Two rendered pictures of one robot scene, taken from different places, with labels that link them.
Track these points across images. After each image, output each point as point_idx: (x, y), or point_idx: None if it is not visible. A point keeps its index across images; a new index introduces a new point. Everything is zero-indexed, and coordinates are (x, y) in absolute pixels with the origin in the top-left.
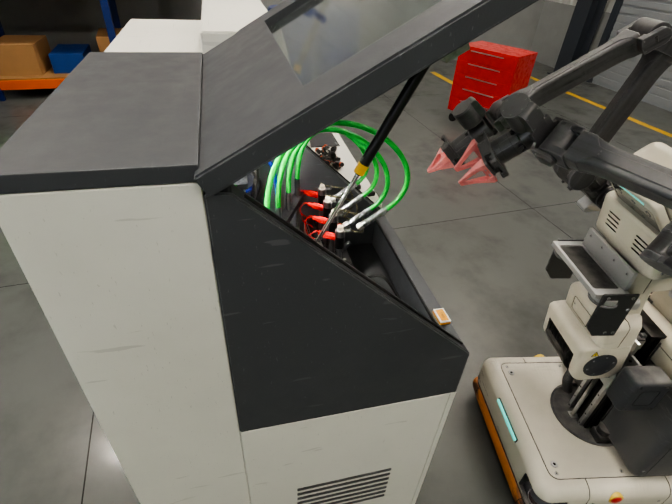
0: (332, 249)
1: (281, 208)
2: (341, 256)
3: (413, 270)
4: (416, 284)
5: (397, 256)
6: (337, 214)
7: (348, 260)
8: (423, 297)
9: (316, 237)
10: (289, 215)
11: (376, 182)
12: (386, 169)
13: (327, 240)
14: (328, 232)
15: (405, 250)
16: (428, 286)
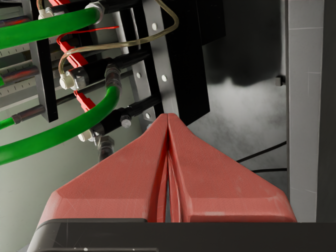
0: (139, 61)
1: (6, 82)
2: (138, 112)
3: (304, 123)
4: (292, 163)
5: (286, 61)
6: (75, 82)
7: (170, 82)
8: (291, 195)
9: (116, 13)
10: (35, 43)
11: (70, 31)
12: (3, 164)
13: (140, 5)
14: (85, 111)
15: (318, 40)
16: (316, 178)
